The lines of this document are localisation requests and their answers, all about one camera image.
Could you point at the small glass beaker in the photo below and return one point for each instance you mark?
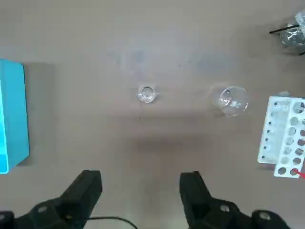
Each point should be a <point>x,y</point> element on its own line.
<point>147,94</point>

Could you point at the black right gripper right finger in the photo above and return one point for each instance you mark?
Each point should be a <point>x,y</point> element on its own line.
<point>197,198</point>

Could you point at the round glass flask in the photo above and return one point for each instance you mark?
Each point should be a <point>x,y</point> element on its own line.
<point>291,38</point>

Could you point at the white test tube rack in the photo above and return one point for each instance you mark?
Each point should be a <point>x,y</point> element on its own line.
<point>274,133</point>

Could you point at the blue plastic bin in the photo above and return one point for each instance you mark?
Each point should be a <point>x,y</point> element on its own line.
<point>14,114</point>

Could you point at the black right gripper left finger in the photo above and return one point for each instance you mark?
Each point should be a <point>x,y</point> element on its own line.
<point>78,195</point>

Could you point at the red plastic spoon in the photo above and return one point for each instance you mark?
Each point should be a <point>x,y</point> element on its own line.
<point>298,172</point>

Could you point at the large glass beaker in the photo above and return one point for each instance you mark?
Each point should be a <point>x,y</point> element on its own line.
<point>232,102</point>

